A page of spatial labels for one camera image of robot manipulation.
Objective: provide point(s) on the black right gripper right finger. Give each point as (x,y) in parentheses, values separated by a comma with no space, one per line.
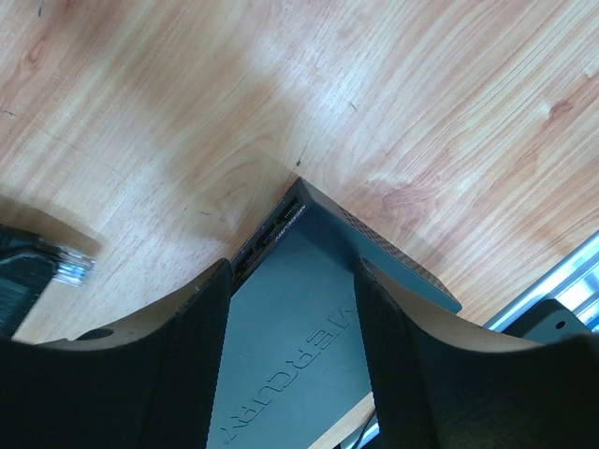
(439,381)

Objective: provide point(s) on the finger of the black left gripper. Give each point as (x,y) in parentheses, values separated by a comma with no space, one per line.
(24,277)

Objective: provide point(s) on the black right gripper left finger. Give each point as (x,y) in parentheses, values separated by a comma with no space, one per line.
(147,380)

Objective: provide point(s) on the black network switch box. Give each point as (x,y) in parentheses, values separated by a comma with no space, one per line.
(293,362)

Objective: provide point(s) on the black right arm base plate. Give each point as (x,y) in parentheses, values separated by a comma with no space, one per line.
(545,322)

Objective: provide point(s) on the aluminium frame rail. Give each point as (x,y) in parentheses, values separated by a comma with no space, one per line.
(573,282)

